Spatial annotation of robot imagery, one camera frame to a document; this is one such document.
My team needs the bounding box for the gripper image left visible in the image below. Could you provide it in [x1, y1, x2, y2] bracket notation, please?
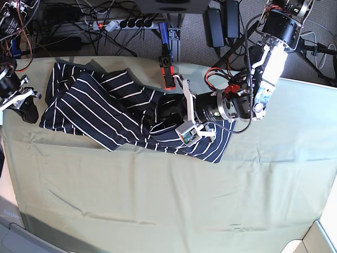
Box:
[1, 65, 42, 124]

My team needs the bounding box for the black power adapter left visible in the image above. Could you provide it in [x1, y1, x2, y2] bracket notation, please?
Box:
[203, 8, 225, 48]

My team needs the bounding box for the blue orange centre clamp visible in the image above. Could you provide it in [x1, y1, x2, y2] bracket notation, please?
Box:
[158, 22, 176, 90]

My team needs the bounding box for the black power adapter right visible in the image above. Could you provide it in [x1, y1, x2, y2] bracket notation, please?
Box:
[223, 1, 240, 46]

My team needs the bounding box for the aluminium profile post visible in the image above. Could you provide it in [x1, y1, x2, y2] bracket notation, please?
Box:
[163, 13, 185, 62]

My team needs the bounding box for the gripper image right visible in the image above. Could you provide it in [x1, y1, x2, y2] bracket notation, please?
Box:
[150, 73, 223, 140]

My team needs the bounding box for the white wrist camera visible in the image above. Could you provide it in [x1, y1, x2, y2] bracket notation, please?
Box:
[175, 121, 204, 147]
[0, 110, 4, 126]

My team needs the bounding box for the navy white striped T-shirt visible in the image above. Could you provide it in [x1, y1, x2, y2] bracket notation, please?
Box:
[39, 63, 234, 163]

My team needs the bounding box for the black power adapter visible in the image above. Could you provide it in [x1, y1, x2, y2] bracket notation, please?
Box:
[203, 8, 225, 48]
[223, 1, 240, 46]

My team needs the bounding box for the black box under table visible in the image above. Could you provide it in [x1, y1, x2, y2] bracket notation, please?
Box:
[134, 0, 211, 14]

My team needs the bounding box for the blue left clamp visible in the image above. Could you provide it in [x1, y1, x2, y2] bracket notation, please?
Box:
[11, 37, 22, 59]

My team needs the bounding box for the grey power strip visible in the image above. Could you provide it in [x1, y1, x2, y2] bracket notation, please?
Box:
[89, 18, 158, 32]

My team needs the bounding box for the light green table cloth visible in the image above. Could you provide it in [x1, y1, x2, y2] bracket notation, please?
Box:
[0, 54, 337, 253]

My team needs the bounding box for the black tripod stand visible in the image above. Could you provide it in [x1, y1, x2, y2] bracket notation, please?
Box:
[213, 34, 336, 87]

